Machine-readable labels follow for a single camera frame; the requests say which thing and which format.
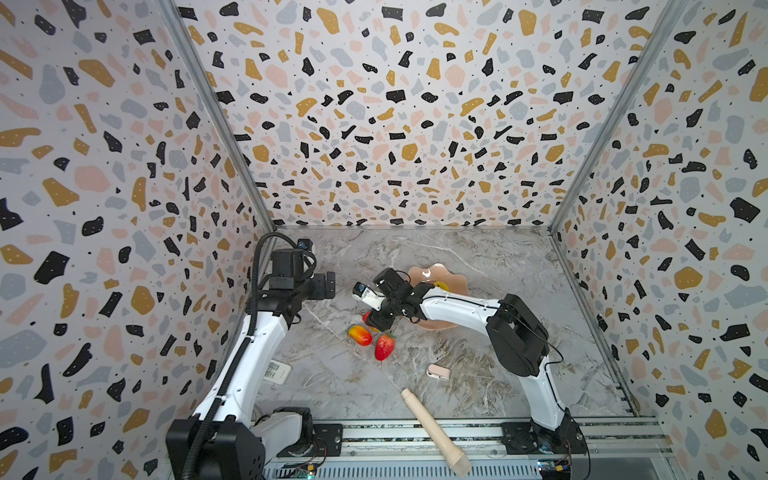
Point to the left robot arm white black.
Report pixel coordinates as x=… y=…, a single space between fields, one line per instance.
x=221 y=439

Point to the red fake strawberry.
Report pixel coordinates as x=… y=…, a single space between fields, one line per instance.
x=384 y=347

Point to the pink scalloped fruit bowl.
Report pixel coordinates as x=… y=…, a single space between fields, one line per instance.
x=438 y=272

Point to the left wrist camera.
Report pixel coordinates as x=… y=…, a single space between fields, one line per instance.
x=305 y=244

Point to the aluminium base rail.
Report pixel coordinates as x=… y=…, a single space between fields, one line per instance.
x=603 y=448

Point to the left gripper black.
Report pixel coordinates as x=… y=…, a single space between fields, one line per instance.
x=318 y=290

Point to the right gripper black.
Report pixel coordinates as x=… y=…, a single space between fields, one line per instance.
x=381 y=310

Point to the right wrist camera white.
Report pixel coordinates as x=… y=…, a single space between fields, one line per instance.
x=368 y=296

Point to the small pink clip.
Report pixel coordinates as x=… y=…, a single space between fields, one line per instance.
x=438 y=372

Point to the wooden pestle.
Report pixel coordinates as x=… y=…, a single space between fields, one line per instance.
x=454 y=456

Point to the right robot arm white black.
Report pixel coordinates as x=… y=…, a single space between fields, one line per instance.
x=519 y=340

